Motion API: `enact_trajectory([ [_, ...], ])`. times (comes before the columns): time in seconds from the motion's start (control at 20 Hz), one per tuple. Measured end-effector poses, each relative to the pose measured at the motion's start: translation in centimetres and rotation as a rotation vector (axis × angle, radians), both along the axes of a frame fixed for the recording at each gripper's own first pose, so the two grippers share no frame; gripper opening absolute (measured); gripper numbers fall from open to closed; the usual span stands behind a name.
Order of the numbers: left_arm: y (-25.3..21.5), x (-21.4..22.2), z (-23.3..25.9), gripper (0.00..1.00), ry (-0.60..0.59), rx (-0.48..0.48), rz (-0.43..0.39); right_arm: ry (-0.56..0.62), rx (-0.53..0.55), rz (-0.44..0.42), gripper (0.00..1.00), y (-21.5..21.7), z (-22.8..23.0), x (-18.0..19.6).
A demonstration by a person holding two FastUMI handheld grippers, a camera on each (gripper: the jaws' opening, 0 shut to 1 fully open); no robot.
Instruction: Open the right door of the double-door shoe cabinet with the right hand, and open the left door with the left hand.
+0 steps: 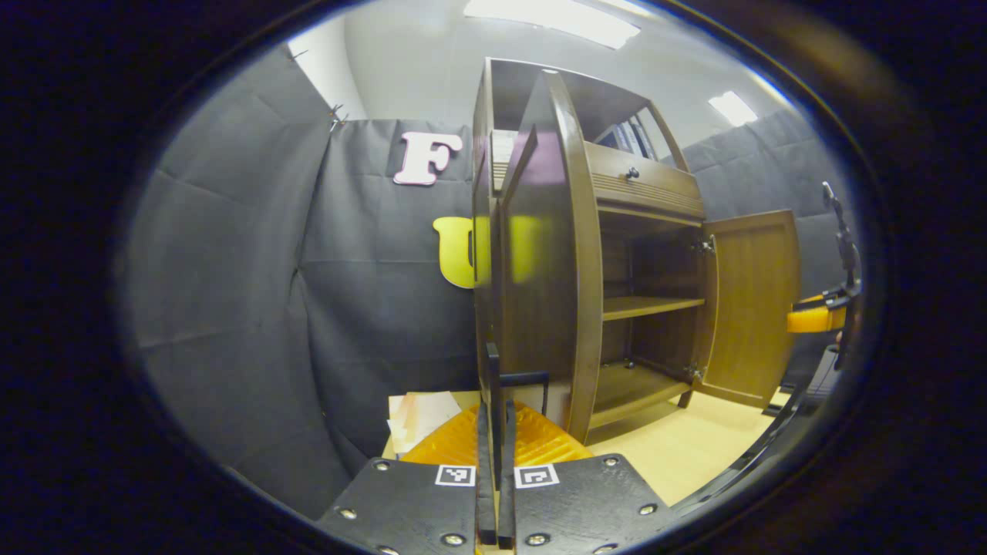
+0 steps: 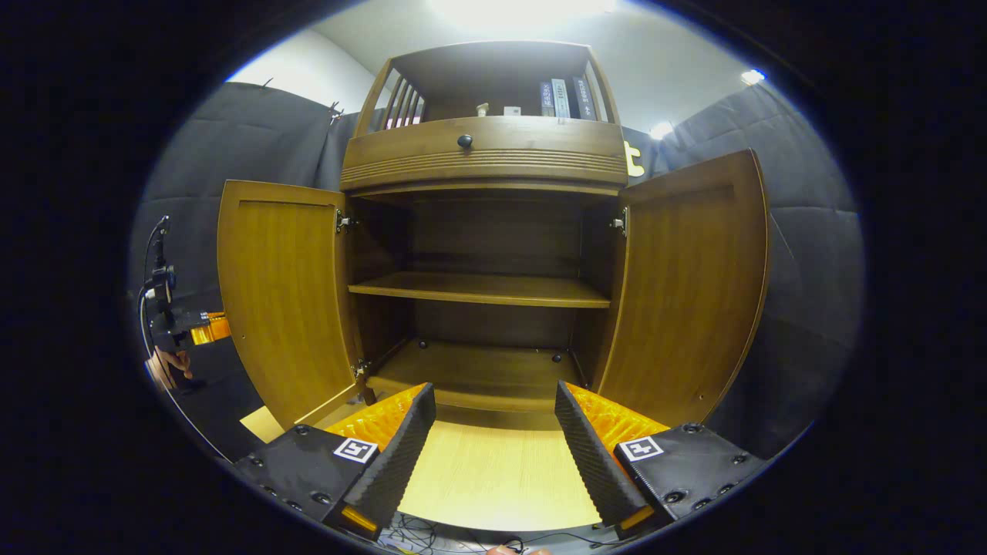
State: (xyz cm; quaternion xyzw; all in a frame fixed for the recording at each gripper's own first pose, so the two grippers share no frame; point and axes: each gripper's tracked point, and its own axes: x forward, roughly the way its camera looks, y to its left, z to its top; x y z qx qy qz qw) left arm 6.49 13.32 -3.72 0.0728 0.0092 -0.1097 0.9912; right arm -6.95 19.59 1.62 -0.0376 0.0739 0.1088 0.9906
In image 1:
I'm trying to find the large ceiling light panel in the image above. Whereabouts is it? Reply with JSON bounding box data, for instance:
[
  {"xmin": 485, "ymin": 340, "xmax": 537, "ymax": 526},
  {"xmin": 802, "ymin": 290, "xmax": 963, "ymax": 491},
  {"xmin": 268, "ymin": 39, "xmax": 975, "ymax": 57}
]
[{"xmin": 463, "ymin": 0, "xmax": 642, "ymax": 50}]

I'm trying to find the black left door handle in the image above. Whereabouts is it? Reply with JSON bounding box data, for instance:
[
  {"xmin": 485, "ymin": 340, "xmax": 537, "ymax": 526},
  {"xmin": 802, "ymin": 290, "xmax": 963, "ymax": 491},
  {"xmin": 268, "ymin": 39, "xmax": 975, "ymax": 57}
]
[{"xmin": 486, "ymin": 343, "xmax": 550, "ymax": 417}]

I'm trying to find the wooden cabinet drawer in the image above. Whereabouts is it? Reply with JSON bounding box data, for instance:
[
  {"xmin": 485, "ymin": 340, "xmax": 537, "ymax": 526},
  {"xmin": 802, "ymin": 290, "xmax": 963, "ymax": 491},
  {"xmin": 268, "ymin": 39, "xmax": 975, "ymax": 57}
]
[{"xmin": 584, "ymin": 141, "xmax": 706, "ymax": 220}]

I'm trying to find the small ceiling light panel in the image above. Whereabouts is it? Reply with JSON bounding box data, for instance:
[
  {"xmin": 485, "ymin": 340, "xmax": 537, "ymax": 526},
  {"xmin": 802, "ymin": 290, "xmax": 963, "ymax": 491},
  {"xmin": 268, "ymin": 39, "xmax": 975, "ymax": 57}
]
[{"xmin": 708, "ymin": 91, "xmax": 759, "ymax": 128}]

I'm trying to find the wooden cabinet door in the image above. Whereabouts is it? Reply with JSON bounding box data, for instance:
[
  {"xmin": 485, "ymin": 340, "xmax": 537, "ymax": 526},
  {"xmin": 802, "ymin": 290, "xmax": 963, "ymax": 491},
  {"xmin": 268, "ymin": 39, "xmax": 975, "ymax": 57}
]
[
  {"xmin": 694, "ymin": 210, "xmax": 803, "ymax": 409},
  {"xmin": 493, "ymin": 69, "xmax": 604, "ymax": 444}
]

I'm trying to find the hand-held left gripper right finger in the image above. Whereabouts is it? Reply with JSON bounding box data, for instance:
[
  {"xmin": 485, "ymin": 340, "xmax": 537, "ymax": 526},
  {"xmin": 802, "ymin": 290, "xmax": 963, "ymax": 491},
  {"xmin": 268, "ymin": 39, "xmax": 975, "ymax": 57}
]
[{"xmin": 498, "ymin": 401, "xmax": 679, "ymax": 555}]

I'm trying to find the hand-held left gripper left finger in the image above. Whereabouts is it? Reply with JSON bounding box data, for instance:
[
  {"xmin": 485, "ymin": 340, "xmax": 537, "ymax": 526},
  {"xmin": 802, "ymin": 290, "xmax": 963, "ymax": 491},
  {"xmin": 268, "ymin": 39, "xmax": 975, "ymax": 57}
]
[{"xmin": 316, "ymin": 401, "xmax": 499, "ymax": 555}]

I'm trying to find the stack of pale books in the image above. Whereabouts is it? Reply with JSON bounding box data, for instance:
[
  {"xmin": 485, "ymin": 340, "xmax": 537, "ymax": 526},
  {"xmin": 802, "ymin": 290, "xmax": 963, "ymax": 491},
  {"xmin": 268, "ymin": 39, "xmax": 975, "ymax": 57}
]
[{"xmin": 388, "ymin": 391, "xmax": 463, "ymax": 456}]

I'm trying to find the wooden double-door shoe cabinet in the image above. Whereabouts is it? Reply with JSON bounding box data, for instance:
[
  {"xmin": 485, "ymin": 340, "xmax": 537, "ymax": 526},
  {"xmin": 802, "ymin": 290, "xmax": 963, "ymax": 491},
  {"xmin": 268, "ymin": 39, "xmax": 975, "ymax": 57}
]
[{"xmin": 472, "ymin": 58, "xmax": 803, "ymax": 432}]

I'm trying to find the wooden inner cabinet shelf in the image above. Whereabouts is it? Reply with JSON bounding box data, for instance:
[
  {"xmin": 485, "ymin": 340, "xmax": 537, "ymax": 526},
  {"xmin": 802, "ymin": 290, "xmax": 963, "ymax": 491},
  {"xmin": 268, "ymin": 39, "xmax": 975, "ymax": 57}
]
[{"xmin": 601, "ymin": 296, "xmax": 706, "ymax": 322}]

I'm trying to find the black backdrop cloth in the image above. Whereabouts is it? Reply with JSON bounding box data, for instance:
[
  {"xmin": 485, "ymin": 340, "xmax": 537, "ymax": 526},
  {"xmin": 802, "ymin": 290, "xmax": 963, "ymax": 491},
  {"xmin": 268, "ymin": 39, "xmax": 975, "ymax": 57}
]
[{"xmin": 123, "ymin": 46, "xmax": 857, "ymax": 517}]

